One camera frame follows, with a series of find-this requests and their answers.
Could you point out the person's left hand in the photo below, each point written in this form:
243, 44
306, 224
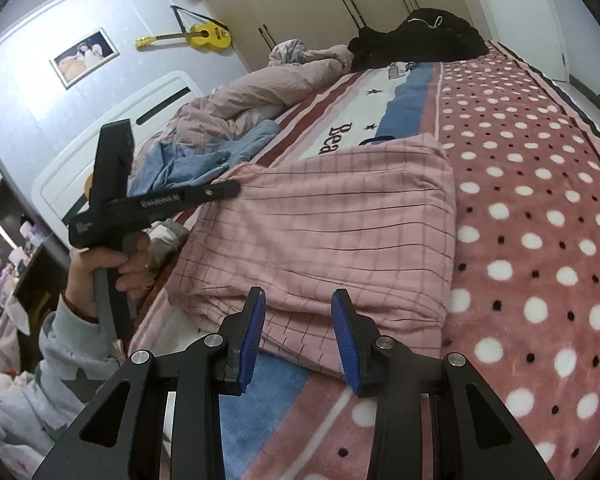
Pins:
136, 270

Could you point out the framed wall photo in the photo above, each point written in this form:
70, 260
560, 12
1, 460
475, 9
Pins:
84, 56

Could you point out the white bed headboard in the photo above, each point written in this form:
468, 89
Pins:
75, 160

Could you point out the printed polka dot blanket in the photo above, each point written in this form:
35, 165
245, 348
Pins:
520, 185

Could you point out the cluttered dark desk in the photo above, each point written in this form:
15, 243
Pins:
35, 280

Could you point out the person's left forearm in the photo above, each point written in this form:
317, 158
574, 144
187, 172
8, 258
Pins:
75, 350

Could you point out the yellow guitar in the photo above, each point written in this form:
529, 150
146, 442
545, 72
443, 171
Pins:
207, 35

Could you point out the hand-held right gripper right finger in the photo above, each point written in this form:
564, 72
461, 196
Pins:
345, 345

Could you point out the black clothes pile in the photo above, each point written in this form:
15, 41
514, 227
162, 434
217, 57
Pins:
420, 35

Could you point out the person's grey star pyjamas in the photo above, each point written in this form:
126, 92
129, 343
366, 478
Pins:
25, 410

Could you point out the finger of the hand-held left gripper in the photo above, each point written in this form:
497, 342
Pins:
195, 195

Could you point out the beige wooden wardrobe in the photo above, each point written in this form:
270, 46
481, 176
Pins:
290, 0

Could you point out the light blue garment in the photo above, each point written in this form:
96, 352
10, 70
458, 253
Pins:
190, 165

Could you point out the small bottle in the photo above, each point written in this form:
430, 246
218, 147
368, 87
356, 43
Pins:
396, 71

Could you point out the pink duvet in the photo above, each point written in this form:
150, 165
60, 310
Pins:
260, 95

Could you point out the white door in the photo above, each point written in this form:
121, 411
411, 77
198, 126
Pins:
525, 20

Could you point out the orange plush toy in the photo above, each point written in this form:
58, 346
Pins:
87, 187

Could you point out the grey striped cloth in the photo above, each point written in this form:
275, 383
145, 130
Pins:
167, 240

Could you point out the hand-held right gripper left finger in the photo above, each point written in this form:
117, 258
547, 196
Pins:
252, 340

